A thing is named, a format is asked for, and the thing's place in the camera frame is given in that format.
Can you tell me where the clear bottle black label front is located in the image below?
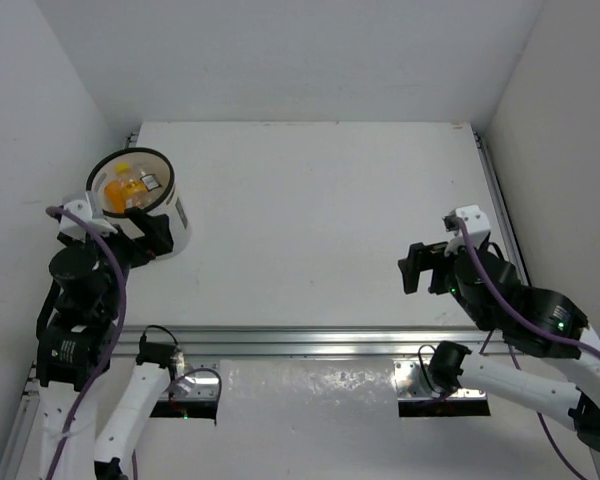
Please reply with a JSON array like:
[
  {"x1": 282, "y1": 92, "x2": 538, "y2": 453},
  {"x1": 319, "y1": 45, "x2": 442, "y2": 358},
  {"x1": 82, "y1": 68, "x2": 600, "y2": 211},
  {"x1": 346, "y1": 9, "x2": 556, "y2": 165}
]
[{"x1": 136, "y1": 163, "x2": 163, "y2": 204}]

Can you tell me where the aluminium rail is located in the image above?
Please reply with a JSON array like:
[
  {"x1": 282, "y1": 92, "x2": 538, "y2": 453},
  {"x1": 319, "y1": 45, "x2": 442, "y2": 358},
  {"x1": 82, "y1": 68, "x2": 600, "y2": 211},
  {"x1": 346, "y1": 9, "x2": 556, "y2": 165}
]
[
  {"x1": 0, "y1": 361, "x2": 40, "y2": 480},
  {"x1": 473, "y1": 131, "x2": 530, "y2": 285},
  {"x1": 114, "y1": 324, "x2": 496, "y2": 359}
]

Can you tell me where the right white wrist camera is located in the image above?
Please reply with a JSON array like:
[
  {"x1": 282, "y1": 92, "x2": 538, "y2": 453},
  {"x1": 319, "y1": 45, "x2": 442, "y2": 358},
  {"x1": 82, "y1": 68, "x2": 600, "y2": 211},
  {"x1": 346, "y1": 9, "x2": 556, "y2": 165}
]
[{"x1": 443, "y1": 205, "x2": 491, "y2": 257}]

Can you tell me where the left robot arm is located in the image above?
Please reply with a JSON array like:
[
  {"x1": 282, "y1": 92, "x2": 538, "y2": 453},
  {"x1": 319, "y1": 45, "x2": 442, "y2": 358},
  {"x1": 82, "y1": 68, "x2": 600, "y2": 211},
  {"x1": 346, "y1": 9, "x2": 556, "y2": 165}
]
[{"x1": 36, "y1": 202, "x2": 184, "y2": 479}]

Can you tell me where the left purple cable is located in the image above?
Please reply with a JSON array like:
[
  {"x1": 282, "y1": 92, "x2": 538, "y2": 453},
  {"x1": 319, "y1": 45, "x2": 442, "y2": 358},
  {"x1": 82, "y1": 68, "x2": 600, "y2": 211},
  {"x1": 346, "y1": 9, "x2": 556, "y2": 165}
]
[{"x1": 42, "y1": 205, "x2": 222, "y2": 480}]

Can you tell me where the clear bottle yellow label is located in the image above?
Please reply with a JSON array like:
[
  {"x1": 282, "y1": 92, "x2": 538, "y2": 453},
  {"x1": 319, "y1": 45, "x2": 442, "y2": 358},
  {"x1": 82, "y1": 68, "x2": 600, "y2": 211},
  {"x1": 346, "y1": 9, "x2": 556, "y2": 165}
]
[{"x1": 115, "y1": 162, "x2": 147, "y2": 209}]

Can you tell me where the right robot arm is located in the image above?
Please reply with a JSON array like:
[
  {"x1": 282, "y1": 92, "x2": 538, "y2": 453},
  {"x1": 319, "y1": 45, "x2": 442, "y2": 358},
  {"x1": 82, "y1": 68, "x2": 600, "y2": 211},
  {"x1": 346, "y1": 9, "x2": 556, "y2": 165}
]
[{"x1": 397, "y1": 242, "x2": 600, "y2": 453}]

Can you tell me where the left black base cable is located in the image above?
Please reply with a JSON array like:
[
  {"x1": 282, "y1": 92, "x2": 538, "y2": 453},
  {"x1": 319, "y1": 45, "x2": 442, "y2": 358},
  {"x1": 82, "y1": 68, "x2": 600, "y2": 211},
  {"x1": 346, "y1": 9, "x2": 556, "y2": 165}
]
[{"x1": 135, "y1": 324, "x2": 186, "y2": 371}]

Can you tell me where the right black base cable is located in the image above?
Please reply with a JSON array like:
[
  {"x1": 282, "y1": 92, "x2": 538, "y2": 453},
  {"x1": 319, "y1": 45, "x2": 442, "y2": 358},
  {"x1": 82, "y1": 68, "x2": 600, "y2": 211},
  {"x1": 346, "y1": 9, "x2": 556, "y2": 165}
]
[{"x1": 417, "y1": 344, "x2": 456, "y2": 399}]

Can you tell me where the orange juice bottle barcode label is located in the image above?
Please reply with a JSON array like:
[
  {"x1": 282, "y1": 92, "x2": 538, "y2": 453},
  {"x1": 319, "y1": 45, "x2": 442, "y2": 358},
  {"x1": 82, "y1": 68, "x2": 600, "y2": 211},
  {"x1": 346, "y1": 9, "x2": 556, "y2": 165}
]
[{"x1": 104, "y1": 180, "x2": 126, "y2": 214}]

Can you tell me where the aluminium right side rail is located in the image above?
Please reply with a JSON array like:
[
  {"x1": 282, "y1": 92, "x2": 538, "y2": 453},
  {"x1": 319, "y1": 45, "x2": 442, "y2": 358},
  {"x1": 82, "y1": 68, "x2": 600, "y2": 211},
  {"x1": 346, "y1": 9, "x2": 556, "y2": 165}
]
[{"x1": 473, "y1": 131, "x2": 530, "y2": 285}]

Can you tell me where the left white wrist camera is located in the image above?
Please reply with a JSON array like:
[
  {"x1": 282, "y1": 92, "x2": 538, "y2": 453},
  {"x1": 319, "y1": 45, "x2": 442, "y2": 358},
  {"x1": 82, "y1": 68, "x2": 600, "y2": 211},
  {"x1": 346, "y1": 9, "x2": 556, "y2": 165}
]
[{"x1": 59, "y1": 191, "x2": 117, "y2": 241}]

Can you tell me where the aluminium left side rail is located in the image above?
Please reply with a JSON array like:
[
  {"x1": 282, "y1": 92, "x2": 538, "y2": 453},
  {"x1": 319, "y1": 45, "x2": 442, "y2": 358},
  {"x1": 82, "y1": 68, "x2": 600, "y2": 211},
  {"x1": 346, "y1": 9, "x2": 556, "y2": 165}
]
[{"x1": 0, "y1": 361, "x2": 40, "y2": 480}]

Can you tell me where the black base cable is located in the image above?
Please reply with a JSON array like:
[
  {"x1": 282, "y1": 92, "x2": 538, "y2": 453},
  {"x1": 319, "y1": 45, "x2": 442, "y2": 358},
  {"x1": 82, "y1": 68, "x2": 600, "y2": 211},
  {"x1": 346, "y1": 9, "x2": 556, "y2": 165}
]
[
  {"x1": 135, "y1": 324, "x2": 186, "y2": 371},
  {"x1": 417, "y1": 344, "x2": 456, "y2": 399}
]

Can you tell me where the aluminium front rail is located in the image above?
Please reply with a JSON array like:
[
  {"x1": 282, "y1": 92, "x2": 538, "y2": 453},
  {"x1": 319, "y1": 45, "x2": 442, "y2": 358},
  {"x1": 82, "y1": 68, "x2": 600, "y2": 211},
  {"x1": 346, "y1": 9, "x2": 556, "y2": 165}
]
[{"x1": 114, "y1": 324, "x2": 496, "y2": 359}]

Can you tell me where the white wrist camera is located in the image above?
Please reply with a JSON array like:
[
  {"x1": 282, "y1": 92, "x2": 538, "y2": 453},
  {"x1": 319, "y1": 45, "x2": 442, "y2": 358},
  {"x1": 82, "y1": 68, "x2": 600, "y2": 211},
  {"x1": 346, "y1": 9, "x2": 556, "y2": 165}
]
[
  {"x1": 443, "y1": 205, "x2": 491, "y2": 257},
  {"x1": 59, "y1": 191, "x2": 117, "y2": 241}
]

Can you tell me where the white bin with black rim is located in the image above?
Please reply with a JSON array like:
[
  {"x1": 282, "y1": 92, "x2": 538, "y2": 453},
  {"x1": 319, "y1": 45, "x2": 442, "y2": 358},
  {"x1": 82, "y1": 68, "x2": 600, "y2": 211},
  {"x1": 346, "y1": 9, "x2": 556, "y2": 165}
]
[{"x1": 86, "y1": 147, "x2": 191, "y2": 258}]

